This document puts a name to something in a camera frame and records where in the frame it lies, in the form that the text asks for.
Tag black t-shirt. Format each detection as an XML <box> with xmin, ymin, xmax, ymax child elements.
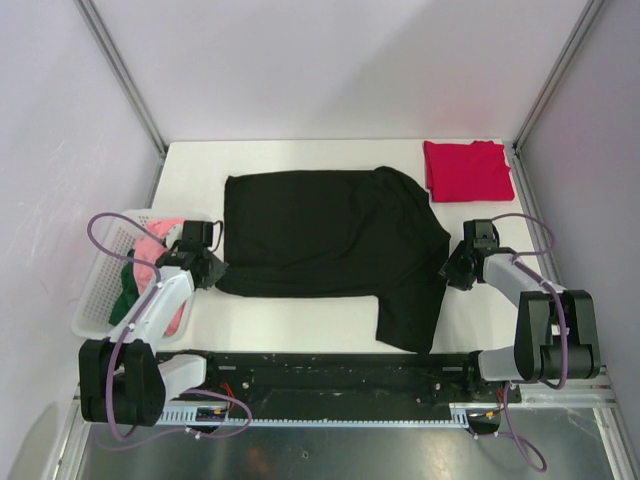
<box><xmin>216</xmin><ymin>166</ymin><xmax>451</xmax><ymax>354</ymax></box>

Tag folded red t-shirt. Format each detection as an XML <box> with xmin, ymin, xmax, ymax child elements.
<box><xmin>423</xmin><ymin>141</ymin><xmax>515</xmax><ymax>203</ymax></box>

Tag left aluminium frame post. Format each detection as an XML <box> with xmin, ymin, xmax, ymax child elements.
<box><xmin>74</xmin><ymin>0</ymin><xmax>168</xmax><ymax>158</ymax></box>

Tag aluminium frame post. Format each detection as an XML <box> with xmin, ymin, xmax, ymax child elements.
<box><xmin>74</xmin><ymin>0</ymin><xmax>168</xmax><ymax>158</ymax></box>
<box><xmin>512</xmin><ymin>0</ymin><xmax>610</xmax><ymax>152</ymax></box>

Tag right aluminium frame post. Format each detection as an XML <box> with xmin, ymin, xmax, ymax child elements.
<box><xmin>512</xmin><ymin>0</ymin><xmax>610</xmax><ymax>152</ymax></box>

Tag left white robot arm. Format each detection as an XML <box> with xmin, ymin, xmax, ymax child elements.
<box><xmin>78</xmin><ymin>220</ymin><xmax>228</xmax><ymax>430</ymax></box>

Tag white slotted cable duct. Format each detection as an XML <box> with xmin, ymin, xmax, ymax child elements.
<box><xmin>157</xmin><ymin>403</ymin><xmax>501</xmax><ymax>428</ymax></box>

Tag white plastic basket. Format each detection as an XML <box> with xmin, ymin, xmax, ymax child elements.
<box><xmin>71</xmin><ymin>209</ymin><xmax>211</xmax><ymax>339</ymax></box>

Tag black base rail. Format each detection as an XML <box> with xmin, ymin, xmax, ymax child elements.
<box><xmin>177</xmin><ymin>352</ymin><xmax>506</xmax><ymax>426</ymax></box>

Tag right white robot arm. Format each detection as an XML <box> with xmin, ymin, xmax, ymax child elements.
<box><xmin>440</xmin><ymin>219</ymin><xmax>601</xmax><ymax>401</ymax></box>

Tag pink t-shirt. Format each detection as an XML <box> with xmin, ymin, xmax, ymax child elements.
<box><xmin>130</xmin><ymin>216</ymin><xmax>194</xmax><ymax>337</ymax></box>

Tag green t-shirt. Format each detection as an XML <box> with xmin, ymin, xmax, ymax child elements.
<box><xmin>109</xmin><ymin>262</ymin><xmax>139</xmax><ymax>326</ymax></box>

